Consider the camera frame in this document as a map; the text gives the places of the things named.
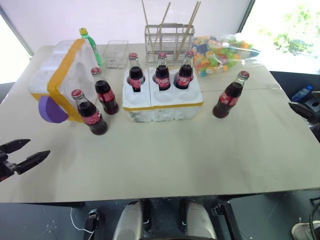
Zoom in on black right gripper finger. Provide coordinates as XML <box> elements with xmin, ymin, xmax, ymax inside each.
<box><xmin>288</xmin><ymin>101</ymin><xmax>317</xmax><ymax>121</ymax></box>

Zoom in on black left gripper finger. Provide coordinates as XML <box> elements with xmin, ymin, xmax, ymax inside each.
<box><xmin>16</xmin><ymin>149</ymin><xmax>51</xmax><ymax>175</ymax></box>
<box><xmin>0</xmin><ymin>138</ymin><xmax>32</xmax><ymax>156</ymax></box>

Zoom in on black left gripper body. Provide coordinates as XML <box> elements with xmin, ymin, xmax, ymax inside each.
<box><xmin>0</xmin><ymin>150</ymin><xmax>19</xmax><ymax>183</ymax></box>

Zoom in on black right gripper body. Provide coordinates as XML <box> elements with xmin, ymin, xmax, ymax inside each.
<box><xmin>305</xmin><ymin>91</ymin><xmax>320</xmax><ymax>112</ymax></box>

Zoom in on purple round disc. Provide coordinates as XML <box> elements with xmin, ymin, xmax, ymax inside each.
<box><xmin>37</xmin><ymin>95</ymin><xmax>69</xmax><ymax>124</ymax></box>

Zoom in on glass cola bottle red cap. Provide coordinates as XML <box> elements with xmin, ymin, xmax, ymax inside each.
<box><xmin>212</xmin><ymin>70</ymin><xmax>251</xmax><ymax>120</ymax></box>
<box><xmin>71</xmin><ymin>89</ymin><xmax>109</xmax><ymax>137</ymax></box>
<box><xmin>126</xmin><ymin>52</ymin><xmax>146</xmax><ymax>93</ymax></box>
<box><xmin>152</xmin><ymin>51</ymin><xmax>172</xmax><ymax>92</ymax></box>
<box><xmin>90</xmin><ymin>67</ymin><xmax>120</xmax><ymax>116</ymax></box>
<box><xmin>172</xmin><ymin>50</ymin><xmax>196</xmax><ymax>91</ymax></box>

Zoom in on white foam bottle tray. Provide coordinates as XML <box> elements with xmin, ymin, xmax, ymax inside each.
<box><xmin>121</xmin><ymin>65</ymin><xmax>205</xmax><ymax>124</ymax></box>

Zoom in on blue label water bottle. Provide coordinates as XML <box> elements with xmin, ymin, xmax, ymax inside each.
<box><xmin>290</xmin><ymin>85</ymin><xmax>314</xmax><ymax>103</ymax></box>

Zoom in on clear bag of colourful blocks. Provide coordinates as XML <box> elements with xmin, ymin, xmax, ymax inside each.
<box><xmin>191</xmin><ymin>32</ymin><xmax>261</xmax><ymax>79</ymax></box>

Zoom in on silver and black rounded shape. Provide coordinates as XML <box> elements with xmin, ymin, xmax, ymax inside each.
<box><xmin>111</xmin><ymin>199</ymin><xmax>152</xmax><ymax>240</ymax></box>
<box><xmin>177</xmin><ymin>198</ymin><xmax>218</xmax><ymax>240</ymax></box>

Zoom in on grey shoe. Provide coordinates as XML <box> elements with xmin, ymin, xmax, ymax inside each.
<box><xmin>291</xmin><ymin>222</ymin><xmax>314</xmax><ymax>240</ymax></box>

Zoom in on green plastic bottle yellow cap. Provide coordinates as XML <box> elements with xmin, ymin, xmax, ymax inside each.
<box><xmin>79</xmin><ymin>27</ymin><xmax>104</xmax><ymax>67</ymax></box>

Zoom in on small white pieces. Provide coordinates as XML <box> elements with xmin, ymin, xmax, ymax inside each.
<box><xmin>108</xmin><ymin>51</ymin><xmax>121</xmax><ymax>68</ymax></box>

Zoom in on clear plastic container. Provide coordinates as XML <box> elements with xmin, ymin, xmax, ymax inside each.
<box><xmin>106</xmin><ymin>39</ymin><xmax>130</xmax><ymax>69</ymax></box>

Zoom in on wooden chopstick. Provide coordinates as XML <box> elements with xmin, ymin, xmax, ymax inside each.
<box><xmin>174</xmin><ymin>1</ymin><xmax>200</xmax><ymax>60</ymax></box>
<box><xmin>149</xmin><ymin>2</ymin><xmax>172</xmax><ymax>55</ymax></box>
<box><xmin>184</xmin><ymin>1</ymin><xmax>202</xmax><ymax>43</ymax></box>
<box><xmin>141</xmin><ymin>0</ymin><xmax>154</xmax><ymax>51</ymax></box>

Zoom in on thin white cord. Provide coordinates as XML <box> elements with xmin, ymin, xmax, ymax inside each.
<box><xmin>70</xmin><ymin>206</ymin><xmax>95</xmax><ymax>236</ymax></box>

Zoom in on black table leg bracket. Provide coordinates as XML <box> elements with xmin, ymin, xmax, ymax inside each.
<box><xmin>83</xmin><ymin>209</ymin><xmax>101</xmax><ymax>240</ymax></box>
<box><xmin>211</xmin><ymin>201</ymin><xmax>242</xmax><ymax>240</ymax></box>

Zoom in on dark slanted frame pole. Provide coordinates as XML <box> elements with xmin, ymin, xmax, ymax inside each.
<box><xmin>235</xmin><ymin>0</ymin><xmax>258</xmax><ymax>34</ymax></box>
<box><xmin>0</xmin><ymin>4</ymin><xmax>35</xmax><ymax>57</ymax></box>

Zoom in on black cable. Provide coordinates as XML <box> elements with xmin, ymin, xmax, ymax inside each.
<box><xmin>307</xmin><ymin>196</ymin><xmax>320</xmax><ymax>240</ymax></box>

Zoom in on metal wire chopstick rack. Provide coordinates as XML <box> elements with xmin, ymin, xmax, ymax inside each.
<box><xmin>144</xmin><ymin>22</ymin><xmax>196</xmax><ymax>64</ymax></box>

